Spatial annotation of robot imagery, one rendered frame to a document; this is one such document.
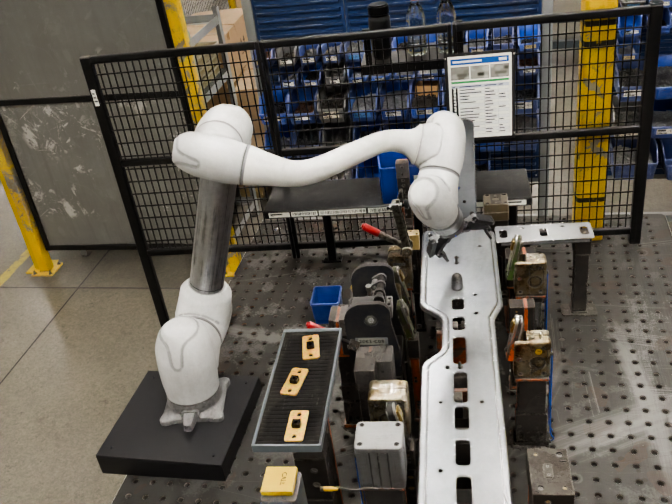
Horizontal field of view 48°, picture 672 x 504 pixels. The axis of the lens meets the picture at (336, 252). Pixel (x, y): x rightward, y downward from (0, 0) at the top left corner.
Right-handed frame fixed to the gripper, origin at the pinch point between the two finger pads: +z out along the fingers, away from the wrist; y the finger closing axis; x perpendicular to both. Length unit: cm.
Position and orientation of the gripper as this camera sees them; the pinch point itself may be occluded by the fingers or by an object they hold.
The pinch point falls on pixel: (466, 245)
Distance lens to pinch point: 218.1
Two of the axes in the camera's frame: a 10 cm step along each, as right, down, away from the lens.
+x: 3.4, 8.3, -4.5
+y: -8.5, 4.7, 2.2
